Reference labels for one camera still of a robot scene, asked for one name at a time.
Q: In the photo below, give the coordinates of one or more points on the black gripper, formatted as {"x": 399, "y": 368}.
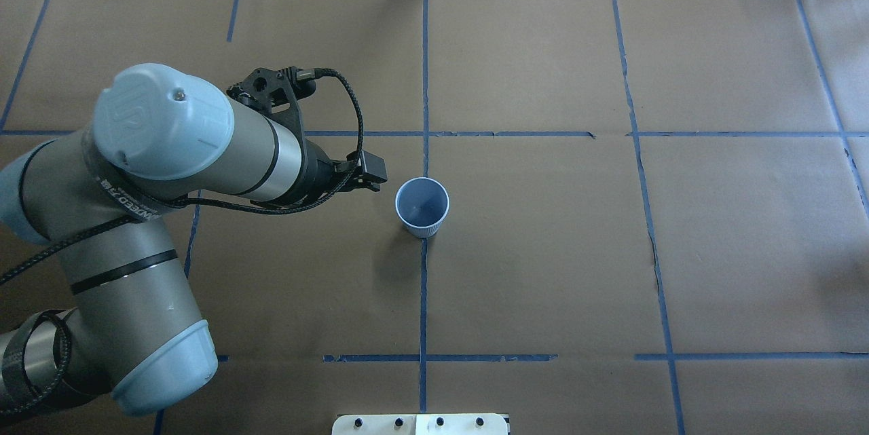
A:
{"x": 316, "y": 174}

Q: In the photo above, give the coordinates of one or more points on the light blue plastic cup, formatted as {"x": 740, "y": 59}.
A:
{"x": 422, "y": 205}

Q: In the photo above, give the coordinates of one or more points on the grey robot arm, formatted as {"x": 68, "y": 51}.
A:
{"x": 279, "y": 142}

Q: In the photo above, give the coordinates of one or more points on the white column base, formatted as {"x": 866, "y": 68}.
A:
{"x": 422, "y": 423}

